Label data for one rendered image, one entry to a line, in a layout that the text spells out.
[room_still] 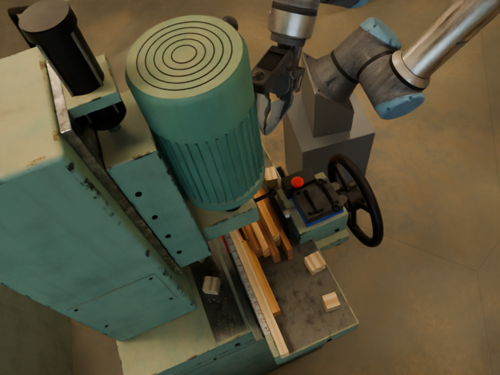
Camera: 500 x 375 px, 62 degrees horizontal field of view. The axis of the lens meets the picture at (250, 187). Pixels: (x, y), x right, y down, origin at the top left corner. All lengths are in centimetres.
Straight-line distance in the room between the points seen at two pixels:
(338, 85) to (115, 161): 105
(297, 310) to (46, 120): 69
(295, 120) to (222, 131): 115
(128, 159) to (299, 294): 57
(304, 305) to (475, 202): 144
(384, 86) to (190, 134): 92
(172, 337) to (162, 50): 76
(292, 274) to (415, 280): 108
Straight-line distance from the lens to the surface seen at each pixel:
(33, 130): 58
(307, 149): 165
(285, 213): 104
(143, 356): 117
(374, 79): 143
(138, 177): 65
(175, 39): 63
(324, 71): 153
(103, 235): 69
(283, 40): 86
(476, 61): 292
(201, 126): 58
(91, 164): 60
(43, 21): 54
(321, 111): 156
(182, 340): 115
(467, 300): 209
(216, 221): 93
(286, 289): 103
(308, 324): 101
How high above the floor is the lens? 189
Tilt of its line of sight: 59 degrees down
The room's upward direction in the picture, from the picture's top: 13 degrees counter-clockwise
